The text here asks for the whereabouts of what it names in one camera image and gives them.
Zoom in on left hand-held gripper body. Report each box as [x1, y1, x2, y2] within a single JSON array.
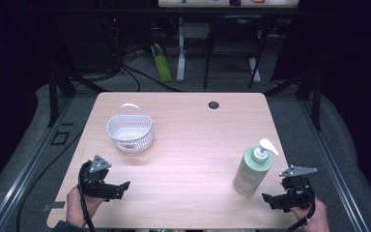
[[77, 155, 120, 200]]

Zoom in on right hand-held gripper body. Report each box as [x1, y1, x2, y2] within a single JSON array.
[[278, 164, 319, 213]]

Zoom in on green pump bottle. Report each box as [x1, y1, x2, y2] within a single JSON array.
[[232, 138, 280, 196]]

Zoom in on white perforated plastic basket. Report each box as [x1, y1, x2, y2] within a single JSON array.
[[105, 102, 155, 154]]

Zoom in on person's left hand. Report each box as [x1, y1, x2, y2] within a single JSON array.
[[65, 186, 106, 230]]

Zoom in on person's right hand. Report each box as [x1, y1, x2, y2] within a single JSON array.
[[289, 196, 331, 232]]

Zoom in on black metal stand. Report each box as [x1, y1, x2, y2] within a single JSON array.
[[263, 69, 324, 131], [46, 67, 109, 129]]

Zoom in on green bag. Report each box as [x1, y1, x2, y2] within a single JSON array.
[[150, 43, 173, 83]]

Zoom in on white desk with legs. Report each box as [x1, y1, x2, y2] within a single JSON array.
[[157, 0, 300, 84]]

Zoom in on dark computer with red light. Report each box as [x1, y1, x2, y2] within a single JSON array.
[[100, 14, 127, 40]]

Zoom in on black chair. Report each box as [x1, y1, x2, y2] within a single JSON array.
[[203, 13, 271, 90]]

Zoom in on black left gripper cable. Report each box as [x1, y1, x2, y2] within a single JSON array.
[[77, 159, 97, 232]]

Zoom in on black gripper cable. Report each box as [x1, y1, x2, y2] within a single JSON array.
[[77, 159, 97, 232], [285, 184, 317, 232]]

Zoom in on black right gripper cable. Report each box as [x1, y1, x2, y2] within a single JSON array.
[[285, 184, 317, 232]]

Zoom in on aluminium floor rail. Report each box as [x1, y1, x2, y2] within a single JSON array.
[[298, 98, 371, 232], [0, 96, 75, 232]]

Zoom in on black floor cable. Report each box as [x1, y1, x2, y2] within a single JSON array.
[[14, 130, 83, 232]]

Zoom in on bundle of black floor cables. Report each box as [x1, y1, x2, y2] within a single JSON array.
[[107, 18, 185, 94]]

